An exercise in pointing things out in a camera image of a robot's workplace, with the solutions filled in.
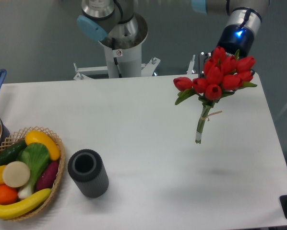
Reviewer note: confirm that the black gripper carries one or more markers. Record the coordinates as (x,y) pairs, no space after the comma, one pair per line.
(232,39)

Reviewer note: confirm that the red tulip bouquet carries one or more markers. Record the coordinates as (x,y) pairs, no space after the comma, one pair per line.
(223,75)

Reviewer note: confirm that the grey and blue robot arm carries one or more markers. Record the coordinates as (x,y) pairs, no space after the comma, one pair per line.
(243,13)

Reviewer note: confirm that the dark grey ribbed vase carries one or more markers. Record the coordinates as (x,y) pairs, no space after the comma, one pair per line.
(87,170)

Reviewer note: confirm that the green bok choy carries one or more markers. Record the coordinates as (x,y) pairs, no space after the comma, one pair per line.
(36,157)

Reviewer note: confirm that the purple sweet potato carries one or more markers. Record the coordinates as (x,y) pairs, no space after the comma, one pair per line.
(48,177)

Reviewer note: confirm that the woven wicker basket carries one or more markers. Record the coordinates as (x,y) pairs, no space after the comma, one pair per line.
(20,135)

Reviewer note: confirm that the dark green cucumber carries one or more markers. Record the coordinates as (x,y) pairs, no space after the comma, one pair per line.
(10,154)

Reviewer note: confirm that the beige round disc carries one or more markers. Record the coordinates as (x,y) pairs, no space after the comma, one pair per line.
(16,174)

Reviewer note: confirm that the orange fruit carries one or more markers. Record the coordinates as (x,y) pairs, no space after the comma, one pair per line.
(8,195)

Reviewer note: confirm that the yellow banana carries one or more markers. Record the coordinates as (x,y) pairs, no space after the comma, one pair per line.
(24,206)

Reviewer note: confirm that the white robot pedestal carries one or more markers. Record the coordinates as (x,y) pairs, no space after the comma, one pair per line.
(122,47)

